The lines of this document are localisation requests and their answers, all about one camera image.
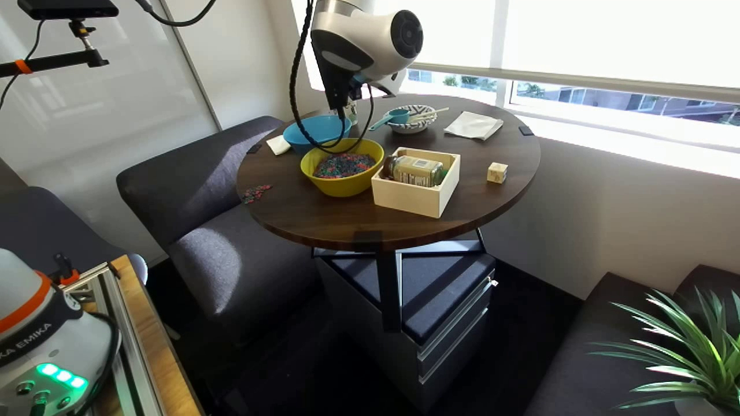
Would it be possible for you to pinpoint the blue bowl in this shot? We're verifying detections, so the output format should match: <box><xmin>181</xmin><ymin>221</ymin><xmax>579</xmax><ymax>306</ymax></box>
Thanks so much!
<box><xmin>281</xmin><ymin>114</ymin><xmax>355</xmax><ymax>154</ymax></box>

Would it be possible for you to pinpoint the dark sofa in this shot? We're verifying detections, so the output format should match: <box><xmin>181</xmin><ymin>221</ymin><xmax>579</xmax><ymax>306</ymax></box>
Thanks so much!
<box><xmin>522</xmin><ymin>263</ymin><xmax>740</xmax><ymax>416</ymax></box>

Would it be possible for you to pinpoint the teal plastic scoop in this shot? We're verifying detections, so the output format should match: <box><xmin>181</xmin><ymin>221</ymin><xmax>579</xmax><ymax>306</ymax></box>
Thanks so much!
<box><xmin>367</xmin><ymin>106</ymin><xmax>413</xmax><ymax>131</ymax></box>

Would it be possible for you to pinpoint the white window blind rail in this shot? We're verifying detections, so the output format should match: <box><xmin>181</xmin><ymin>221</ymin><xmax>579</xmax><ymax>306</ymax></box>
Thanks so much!
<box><xmin>401</xmin><ymin>55</ymin><xmax>740</xmax><ymax>104</ymax></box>

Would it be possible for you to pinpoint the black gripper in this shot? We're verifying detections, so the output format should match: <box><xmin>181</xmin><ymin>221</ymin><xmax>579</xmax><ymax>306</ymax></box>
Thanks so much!
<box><xmin>318</xmin><ymin>51</ymin><xmax>366</xmax><ymax>124</ymax></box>

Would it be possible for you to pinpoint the spilled colourful beads pile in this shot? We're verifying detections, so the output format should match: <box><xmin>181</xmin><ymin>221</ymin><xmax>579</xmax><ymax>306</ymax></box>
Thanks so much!
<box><xmin>242</xmin><ymin>182</ymin><xmax>273</xmax><ymax>205</ymax></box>

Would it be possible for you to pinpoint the green potted plant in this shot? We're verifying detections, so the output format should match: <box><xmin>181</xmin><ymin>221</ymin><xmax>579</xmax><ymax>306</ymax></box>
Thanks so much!
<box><xmin>593</xmin><ymin>286</ymin><xmax>740</xmax><ymax>416</ymax></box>

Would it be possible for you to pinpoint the black stereo camera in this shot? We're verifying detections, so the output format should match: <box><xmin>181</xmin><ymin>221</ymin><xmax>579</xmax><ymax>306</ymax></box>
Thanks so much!
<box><xmin>16</xmin><ymin>0</ymin><xmax>120</xmax><ymax>22</ymax></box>

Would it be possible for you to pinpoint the thin black tripod cable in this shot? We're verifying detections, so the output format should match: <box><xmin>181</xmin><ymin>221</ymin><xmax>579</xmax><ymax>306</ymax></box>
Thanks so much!
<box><xmin>0</xmin><ymin>26</ymin><xmax>41</xmax><ymax>108</ymax></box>

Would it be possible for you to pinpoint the black orange bench clamp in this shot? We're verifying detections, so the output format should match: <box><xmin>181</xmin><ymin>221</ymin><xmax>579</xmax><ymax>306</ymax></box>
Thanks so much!
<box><xmin>46</xmin><ymin>251</ymin><xmax>84</xmax><ymax>288</ymax></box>

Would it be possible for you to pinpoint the small patterned bowl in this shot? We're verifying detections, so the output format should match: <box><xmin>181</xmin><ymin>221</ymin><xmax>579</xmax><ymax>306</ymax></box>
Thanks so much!
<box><xmin>383</xmin><ymin>102</ymin><xmax>439</xmax><ymax>139</ymax></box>

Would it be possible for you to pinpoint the dark upholstered armchair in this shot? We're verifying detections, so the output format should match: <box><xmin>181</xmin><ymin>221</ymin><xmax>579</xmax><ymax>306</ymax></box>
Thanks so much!
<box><xmin>114</xmin><ymin>114</ymin><xmax>327</xmax><ymax>343</ymax></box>

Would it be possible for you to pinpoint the black camera tripod arm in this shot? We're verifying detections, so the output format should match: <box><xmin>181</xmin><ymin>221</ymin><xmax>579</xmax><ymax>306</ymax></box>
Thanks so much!
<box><xmin>0</xmin><ymin>15</ymin><xmax>110</xmax><ymax>78</ymax></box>

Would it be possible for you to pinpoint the black metal table frame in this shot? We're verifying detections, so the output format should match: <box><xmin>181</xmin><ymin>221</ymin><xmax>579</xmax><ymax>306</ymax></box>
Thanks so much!
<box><xmin>310</xmin><ymin>227</ymin><xmax>490</xmax><ymax>334</ymax></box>

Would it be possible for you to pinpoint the yellow bowl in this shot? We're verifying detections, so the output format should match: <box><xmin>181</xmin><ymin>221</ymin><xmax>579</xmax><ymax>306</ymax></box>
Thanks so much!
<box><xmin>299</xmin><ymin>137</ymin><xmax>387</xmax><ymax>202</ymax></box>

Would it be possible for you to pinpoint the light wooden box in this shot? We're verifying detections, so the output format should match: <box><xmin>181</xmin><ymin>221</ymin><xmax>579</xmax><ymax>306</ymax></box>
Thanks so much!
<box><xmin>369</xmin><ymin>145</ymin><xmax>462</xmax><ymax>221</ymax></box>

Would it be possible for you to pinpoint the aluminium profile robot mount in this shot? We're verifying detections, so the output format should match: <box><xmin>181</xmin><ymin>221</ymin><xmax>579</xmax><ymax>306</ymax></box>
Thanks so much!
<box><xmin>65</xmin><ymin>263</ymin><xmax>168</xmax><ymax>416</ymax></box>

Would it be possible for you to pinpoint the jar with yellowish label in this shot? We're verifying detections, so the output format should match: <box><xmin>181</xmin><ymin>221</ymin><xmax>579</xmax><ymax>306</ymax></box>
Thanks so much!
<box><xmin>383</xmin><ymin>153</ymin><xmax>450</xmax><ymax>189</ymax></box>

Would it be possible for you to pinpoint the white paper napkin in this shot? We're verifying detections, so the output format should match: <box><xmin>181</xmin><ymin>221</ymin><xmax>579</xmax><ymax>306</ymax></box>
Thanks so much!
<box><xmin>264</xmin><ymin>135</ymin><xmax>294</xmax><ymax>158</ymax></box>

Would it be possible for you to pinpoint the folded patterned napkin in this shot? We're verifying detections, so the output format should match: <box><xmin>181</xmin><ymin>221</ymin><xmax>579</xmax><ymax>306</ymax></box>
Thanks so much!
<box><xmin>443</xmin><ymin>108</ymin><xmax>506</xmax><ymax>143</ymax></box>

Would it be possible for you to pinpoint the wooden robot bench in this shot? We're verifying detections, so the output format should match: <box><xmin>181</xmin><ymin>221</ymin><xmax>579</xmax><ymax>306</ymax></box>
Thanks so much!
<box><xmin>65</xmin><ymin>254</ymin><xmax>203</xmax><ymax>416</ymax></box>

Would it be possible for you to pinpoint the colourful beads filling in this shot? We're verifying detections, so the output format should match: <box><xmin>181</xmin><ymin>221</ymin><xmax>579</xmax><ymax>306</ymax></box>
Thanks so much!
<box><xmin>312</xmin><ymin>151</ymin><xmax>376</xmax><ymax>181</ymax></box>

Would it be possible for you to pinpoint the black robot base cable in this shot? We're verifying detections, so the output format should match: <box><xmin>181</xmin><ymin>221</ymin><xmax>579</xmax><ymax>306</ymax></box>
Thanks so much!
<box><xmin>72</xmin><ymin>308</ymin><xmax>122</xmax><ymax>416</ymax></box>

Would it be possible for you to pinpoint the blue grey chair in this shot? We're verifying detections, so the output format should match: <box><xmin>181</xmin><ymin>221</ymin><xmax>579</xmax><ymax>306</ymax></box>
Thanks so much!
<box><xmin>0</xmin><ymin>158</ymin><xmax>150</xmax><ymax>288</ymax></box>

